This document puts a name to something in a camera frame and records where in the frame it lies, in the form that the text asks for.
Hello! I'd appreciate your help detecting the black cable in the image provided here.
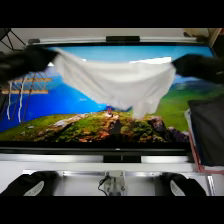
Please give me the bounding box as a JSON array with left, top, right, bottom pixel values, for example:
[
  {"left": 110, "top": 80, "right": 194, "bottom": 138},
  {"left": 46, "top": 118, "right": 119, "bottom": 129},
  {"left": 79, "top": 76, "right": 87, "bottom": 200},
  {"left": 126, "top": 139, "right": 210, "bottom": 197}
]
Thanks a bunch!
[{"left": 97, "top": 175, "right": 112, "bottom": 197}]

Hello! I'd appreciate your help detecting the black garment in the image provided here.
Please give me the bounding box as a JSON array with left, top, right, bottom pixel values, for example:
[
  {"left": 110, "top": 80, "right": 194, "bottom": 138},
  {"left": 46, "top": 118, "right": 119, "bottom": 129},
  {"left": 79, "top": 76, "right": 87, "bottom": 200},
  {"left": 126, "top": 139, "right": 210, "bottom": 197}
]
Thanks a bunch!
[{"left": 187, "top": 95, "right": 224, "bottom": 168}]

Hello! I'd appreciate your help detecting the white T-shirt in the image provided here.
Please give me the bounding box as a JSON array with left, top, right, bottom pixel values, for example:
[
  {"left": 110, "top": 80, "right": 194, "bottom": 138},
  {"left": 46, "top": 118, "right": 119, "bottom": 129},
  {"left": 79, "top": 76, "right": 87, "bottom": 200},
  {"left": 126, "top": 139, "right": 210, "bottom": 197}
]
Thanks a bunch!
[{"left": 50, "top": 47, "right": 178, "bottom": 120}]

